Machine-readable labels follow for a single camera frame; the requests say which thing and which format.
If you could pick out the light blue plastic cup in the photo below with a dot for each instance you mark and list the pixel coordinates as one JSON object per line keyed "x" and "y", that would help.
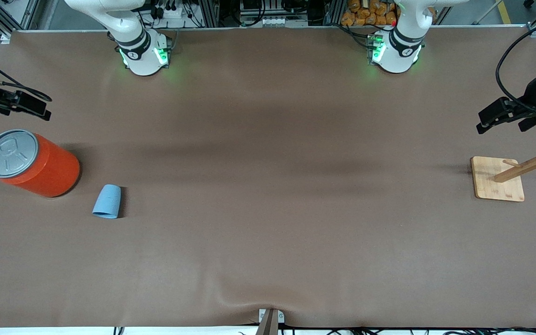
{"x": 107, "y": 200}

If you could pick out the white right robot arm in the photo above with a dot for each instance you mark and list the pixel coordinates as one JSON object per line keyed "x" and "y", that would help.
{"x": 143, "y": 56}

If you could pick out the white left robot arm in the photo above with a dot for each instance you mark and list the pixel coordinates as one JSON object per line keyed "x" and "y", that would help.
{"x": 398, "y": 51}

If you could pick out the orange can with grey lid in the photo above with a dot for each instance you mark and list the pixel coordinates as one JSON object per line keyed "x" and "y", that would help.
{"x": 49, "y": 170}

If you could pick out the wooden mug tree stand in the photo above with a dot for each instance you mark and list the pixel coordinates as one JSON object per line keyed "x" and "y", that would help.
{"x": 498, "y": 184}

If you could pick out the bag of orange snacks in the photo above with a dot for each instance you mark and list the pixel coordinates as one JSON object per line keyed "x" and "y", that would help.
{"x": 365, "y": 16}

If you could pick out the white power strip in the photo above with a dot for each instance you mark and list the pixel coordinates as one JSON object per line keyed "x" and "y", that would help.
{"x": 170, "y": 13}

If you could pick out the brown table cover sheet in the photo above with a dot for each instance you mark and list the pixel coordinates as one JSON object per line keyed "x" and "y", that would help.
{"x": 268, "y": 139}

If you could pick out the white terminal block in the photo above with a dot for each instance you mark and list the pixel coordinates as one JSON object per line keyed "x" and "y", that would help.
{"x": 277, "y": 21}

